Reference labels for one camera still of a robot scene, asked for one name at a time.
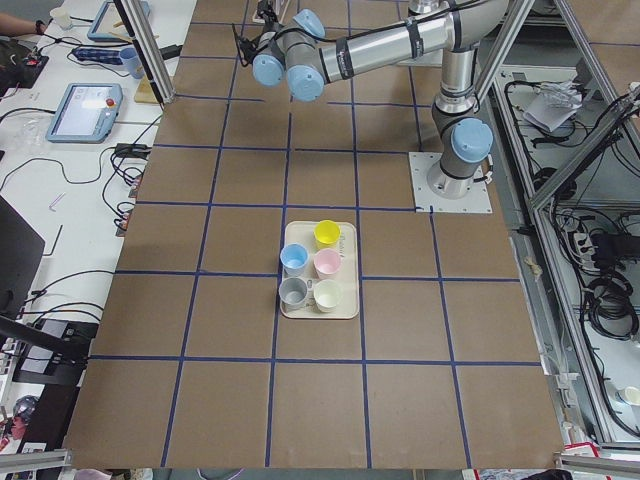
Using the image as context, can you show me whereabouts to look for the pink cup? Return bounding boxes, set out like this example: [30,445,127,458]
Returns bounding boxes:
[313,248,342,280]

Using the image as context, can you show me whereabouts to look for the coiled black cables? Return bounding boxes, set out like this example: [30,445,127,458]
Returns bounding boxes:
[582,277,639,342]

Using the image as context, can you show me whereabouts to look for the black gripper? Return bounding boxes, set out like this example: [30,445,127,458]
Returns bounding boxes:
[257,0,280,32]

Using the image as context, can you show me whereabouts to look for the teach pendant tablet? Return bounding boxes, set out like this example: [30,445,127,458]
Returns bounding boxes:
[87,1,129,43]
[45,83,123,144]

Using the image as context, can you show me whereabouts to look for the white wire cup rack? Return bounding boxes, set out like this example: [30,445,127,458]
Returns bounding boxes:
[252,0,290,24]

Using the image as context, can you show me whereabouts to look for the aluminium frame post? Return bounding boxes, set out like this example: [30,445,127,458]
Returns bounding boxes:
[114,0,175,107]

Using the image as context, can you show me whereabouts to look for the blue plaid pencil case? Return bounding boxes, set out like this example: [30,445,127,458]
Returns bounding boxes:
[71,47,122,65]

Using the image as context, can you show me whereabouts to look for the grey cup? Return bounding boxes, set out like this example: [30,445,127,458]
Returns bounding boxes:
[278,277,308,309]

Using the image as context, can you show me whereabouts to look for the paper cup on shelf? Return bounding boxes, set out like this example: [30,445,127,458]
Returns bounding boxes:
[616,386,640,406]

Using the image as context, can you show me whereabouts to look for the yellow cup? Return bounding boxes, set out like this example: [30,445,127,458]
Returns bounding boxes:
[313,219,341,250]

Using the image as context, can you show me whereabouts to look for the far teach pendant tablet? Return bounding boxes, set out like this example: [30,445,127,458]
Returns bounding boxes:
[87,1,129,43]

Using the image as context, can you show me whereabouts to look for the cream white cup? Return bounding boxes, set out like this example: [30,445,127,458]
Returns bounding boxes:
[313,279,343,313]

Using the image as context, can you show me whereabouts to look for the black power adapter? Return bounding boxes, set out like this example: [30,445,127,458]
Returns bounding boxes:
[160,44,182,60]

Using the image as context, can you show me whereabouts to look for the cream plastic tray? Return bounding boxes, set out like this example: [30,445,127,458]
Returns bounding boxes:
[279,221,360,320]

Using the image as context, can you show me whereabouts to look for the blue cup on desk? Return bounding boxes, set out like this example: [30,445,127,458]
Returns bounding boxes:
[119,47,144,80]

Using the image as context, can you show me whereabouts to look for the person forearm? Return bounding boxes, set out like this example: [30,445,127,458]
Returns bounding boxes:
[0,12,47,37]

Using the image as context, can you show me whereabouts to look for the near teach pendant tablet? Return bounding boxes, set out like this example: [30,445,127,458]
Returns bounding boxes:
[45,83,123,144]

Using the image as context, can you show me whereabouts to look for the wooden mug tree stand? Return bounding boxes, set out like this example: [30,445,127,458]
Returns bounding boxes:
[122,37,161,106]

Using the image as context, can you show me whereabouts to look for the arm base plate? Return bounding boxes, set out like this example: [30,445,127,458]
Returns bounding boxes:
[408,152,493,214]

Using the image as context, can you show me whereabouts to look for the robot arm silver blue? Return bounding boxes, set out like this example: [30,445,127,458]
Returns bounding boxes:
[235,0,508,200]

